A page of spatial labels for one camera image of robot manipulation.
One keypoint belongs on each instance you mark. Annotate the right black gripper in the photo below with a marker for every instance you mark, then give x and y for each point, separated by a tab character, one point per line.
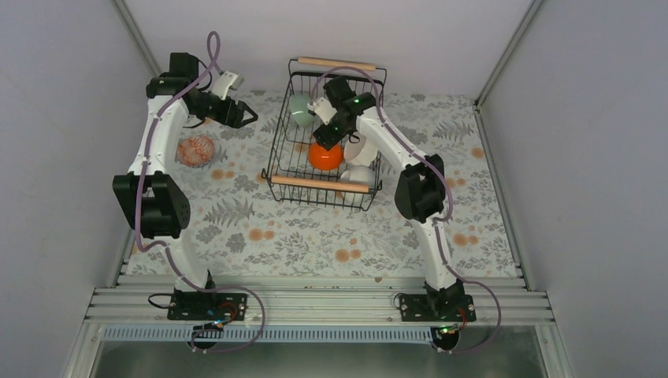
325	138

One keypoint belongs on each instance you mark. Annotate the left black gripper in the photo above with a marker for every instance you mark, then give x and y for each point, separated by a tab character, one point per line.
235	121

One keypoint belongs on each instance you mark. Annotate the orange bowl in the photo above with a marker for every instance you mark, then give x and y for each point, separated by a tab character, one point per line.
323	159

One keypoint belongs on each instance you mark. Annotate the mint green bowl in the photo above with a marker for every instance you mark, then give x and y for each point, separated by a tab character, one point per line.
299	110

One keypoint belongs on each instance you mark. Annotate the red patterned bowl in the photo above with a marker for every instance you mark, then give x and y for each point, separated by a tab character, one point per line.
195	151

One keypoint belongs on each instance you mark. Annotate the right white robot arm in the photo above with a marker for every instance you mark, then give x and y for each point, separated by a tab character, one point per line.
421	196

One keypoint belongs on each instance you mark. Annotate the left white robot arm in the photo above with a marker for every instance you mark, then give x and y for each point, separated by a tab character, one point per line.
155	207

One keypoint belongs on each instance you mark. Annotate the white cylindrical bowl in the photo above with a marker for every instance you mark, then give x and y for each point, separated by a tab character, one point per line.
359	151

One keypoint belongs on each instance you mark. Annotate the white round bowl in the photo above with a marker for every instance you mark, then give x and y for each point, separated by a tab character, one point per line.
359	175

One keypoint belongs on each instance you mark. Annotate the floral table mat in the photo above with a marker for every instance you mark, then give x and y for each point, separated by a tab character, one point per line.
242	226

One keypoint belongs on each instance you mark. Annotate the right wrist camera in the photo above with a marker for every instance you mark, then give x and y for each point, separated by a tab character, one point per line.
322	108

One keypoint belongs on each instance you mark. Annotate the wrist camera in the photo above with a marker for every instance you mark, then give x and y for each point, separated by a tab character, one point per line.
227	81
322	108

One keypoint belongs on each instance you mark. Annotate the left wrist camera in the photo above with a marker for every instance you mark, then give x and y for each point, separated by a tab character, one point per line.
227	81

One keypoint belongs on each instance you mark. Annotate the black wire dish rack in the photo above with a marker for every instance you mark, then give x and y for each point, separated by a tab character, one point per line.
313	177

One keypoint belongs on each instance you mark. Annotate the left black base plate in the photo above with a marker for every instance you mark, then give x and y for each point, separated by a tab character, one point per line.
199	306

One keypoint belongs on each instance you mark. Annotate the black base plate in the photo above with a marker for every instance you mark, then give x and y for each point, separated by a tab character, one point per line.
419	308
199	306

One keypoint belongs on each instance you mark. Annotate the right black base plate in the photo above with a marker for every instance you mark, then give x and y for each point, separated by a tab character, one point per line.
419	308

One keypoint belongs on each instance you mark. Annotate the aluminium mounting rail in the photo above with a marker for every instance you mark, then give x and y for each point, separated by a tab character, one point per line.
335	301

